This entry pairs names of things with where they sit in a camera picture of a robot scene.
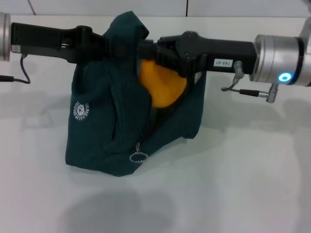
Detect gripper cable with connector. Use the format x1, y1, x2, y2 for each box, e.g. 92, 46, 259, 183
0, 53, 32, 84
221, 60, 279, 104

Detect orange pear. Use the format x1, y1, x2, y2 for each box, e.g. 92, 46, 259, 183
138, 58, 188, 109

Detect right gripper cable with connector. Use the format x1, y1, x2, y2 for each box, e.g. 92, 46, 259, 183
221, 60, 279, 104

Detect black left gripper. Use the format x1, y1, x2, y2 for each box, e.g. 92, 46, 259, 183
11, 22, 133, 65

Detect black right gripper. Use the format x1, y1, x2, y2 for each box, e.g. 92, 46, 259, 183
139, 31, 258, 78

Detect dark teal insulated lunch bag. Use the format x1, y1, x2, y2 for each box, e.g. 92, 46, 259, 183
65, 11, 207, 178

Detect left gripper cable with connector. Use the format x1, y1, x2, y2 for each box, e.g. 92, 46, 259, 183
0, 53, 32, 84

